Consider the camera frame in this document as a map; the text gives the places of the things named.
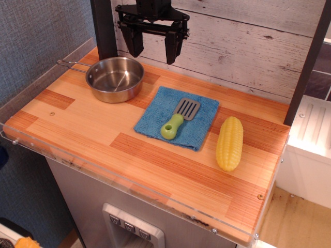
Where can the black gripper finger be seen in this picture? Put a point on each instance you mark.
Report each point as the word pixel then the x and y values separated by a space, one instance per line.
pixel 133 39
pixel 173 44

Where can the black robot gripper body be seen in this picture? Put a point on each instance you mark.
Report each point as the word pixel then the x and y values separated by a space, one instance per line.
pixel 152 17

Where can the green handled grey spatula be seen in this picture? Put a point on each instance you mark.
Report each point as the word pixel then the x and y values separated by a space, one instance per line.
pixel 186 109

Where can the stainless steel pan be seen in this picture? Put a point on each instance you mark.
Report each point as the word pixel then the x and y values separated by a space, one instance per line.
pixel 112 80

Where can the blue folded cloth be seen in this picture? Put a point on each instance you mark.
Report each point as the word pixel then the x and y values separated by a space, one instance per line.
pixel 191 134

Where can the yellow plastic corn cob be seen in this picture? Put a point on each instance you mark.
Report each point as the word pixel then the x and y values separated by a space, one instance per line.
pixel 230 144

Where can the white toy sink unit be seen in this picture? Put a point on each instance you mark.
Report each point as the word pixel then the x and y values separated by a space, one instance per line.
pixel 305 170

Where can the clear acrylic table guard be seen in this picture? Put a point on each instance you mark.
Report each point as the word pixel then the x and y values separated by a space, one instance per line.
pixel 171 200

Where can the orange object bottom left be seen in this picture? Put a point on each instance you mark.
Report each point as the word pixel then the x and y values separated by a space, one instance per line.
pixel 26 242

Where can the dark left vertical post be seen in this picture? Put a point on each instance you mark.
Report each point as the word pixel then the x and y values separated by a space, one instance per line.
pixel 104 28

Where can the dark vertical post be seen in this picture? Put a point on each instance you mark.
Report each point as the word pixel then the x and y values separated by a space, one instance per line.
pixel 104 28
pixel 311 58

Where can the dark right vertical post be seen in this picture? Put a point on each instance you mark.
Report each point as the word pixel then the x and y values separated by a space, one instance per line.
pixel 311 58

